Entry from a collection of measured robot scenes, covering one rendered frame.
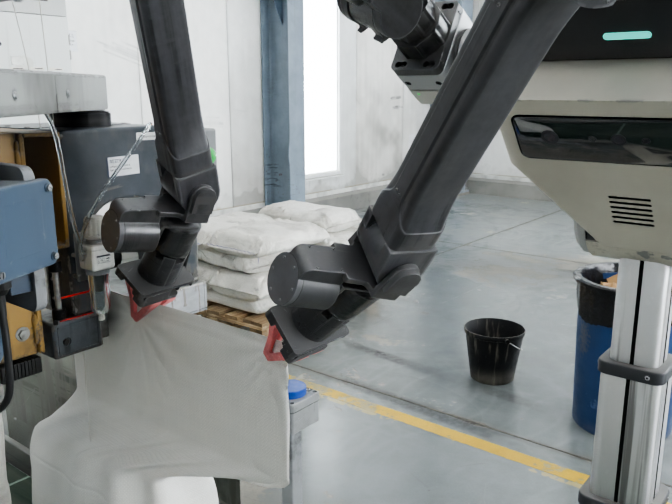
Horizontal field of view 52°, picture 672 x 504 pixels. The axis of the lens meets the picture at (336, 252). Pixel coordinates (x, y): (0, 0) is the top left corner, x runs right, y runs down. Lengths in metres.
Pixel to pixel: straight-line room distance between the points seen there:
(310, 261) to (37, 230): 0.28
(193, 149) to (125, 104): 5.11
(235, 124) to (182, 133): 5.90
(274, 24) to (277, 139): 1.11
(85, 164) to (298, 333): 0.43
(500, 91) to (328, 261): 0.25
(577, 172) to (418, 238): 0.44
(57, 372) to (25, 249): 1.33
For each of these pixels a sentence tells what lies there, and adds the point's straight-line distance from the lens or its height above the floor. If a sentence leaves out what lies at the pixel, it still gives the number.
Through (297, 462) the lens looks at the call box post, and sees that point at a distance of 1.38.
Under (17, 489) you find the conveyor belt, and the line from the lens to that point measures 2.07.
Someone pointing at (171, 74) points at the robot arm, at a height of 1.41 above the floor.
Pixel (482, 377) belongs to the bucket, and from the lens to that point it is 3.47.
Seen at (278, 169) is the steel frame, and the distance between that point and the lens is 7.08.
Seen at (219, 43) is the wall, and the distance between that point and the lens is 6.69.
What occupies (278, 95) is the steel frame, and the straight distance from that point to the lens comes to 7.03.
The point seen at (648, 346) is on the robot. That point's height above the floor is 0.98.
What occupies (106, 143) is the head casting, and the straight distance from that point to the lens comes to 1.09.
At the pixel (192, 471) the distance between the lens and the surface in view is 1.09.
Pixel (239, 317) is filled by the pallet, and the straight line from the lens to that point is 3.97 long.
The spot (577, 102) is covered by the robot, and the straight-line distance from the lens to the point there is 0.98.
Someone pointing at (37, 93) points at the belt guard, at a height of 1.39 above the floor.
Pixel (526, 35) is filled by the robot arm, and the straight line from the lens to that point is 0.56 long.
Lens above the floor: 1.39
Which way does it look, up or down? 13 degrees down
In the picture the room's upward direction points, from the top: straight up
